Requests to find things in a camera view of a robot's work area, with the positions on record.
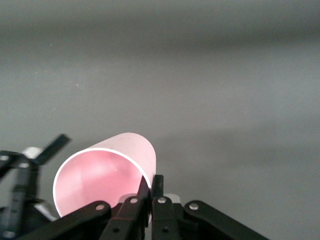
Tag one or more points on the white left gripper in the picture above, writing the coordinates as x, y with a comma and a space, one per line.
22, 220

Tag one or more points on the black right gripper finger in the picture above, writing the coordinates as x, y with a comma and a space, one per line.
200, 222

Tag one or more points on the pink plastic cup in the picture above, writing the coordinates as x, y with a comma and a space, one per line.
100, 175

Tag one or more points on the dark grey table cloth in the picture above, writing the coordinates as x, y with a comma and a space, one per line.
200, 75

